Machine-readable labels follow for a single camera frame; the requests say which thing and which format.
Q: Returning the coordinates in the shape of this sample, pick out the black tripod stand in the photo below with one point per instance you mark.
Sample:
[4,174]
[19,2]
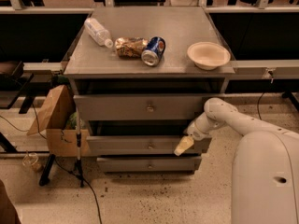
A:
[78,166]

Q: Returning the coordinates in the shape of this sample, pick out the white paper bowl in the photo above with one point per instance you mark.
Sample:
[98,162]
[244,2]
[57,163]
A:
[208,55]

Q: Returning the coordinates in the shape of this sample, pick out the crumpled snack bag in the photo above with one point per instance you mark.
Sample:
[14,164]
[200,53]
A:
[130,47]

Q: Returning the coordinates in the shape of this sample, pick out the grey drawer cabinet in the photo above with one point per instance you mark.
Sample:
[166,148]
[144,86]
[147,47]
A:
[94,70]

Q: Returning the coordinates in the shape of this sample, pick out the brown cardboard box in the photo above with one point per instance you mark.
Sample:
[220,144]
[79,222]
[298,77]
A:
[52,118]

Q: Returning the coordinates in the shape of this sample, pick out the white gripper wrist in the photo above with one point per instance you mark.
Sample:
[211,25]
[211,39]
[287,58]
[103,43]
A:
[197,134]

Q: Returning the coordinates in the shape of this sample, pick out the clear plastic water bottle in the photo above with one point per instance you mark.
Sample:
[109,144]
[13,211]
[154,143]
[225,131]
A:
[98,32]

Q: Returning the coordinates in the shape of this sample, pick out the grey top drawer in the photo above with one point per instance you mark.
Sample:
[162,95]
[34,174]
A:
[139,106]

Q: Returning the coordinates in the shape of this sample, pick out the grey drawer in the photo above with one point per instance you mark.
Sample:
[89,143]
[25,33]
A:
[149,164]
[133,145]
[139,106]

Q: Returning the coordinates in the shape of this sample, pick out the clear plastic cup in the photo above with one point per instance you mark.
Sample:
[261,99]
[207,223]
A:
[31,160]

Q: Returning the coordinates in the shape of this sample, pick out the grey bottom drawer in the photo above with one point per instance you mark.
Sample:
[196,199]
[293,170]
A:
[149,164]

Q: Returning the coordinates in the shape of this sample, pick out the blue soda can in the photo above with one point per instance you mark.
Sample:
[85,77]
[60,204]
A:
[154,51]

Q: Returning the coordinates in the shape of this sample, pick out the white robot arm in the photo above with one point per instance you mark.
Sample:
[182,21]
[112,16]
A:
[265,170]

